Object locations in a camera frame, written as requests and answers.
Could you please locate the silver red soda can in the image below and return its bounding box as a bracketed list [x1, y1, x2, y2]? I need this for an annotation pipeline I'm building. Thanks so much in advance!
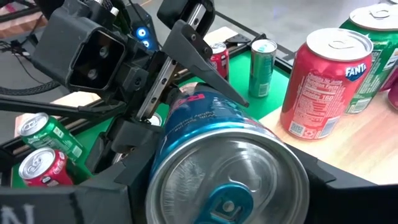
[388, 88, 398, 110]

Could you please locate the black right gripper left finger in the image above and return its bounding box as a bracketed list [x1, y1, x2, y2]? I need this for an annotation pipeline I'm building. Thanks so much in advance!
[74, 146, 156, 224]

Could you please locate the black frame bracket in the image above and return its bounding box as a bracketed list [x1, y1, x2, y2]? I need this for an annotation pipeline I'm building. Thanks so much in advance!
[248, 32, 269, 43]

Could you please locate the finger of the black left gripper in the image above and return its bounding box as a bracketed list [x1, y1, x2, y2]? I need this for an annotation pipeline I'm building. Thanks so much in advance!
[108, 119, 164, 155]
[161, 19, 250, 109]

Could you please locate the red Fanta can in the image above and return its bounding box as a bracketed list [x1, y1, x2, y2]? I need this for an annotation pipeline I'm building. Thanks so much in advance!
[279, 27, 374, 140]

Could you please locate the slim blue silver can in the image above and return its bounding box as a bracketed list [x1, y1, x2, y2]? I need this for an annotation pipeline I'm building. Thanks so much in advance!
[145, 82, 310, 224]

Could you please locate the green Sprite can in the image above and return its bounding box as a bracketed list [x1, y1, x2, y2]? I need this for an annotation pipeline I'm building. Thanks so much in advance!
[17, 111, 84, 162]

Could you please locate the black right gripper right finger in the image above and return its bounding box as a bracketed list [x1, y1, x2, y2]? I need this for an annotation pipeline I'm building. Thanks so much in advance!
[285, 143, 398, 224]

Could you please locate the red Coca-Cola can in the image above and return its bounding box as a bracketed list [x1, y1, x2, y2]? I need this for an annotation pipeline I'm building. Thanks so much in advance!
[17, 147, 75, 187]

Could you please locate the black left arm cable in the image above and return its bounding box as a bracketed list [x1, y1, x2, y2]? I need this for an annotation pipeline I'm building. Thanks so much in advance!
[0, 80, 62, 96]

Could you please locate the slim green can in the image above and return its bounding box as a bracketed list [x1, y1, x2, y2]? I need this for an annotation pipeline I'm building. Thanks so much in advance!
[248, 39, 278, 99]

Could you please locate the black left wrist camera housing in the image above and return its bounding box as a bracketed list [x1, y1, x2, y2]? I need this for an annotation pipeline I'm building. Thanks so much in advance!
[30, 6, 127, 94]

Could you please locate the black metal rig frame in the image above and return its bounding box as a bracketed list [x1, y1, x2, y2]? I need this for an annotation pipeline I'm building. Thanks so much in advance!
[0, 6, 295, 187]

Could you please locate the green soda can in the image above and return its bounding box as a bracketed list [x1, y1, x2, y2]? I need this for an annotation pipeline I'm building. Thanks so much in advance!
[146, 112, 163, 127]
[338, 2, 398, 114]

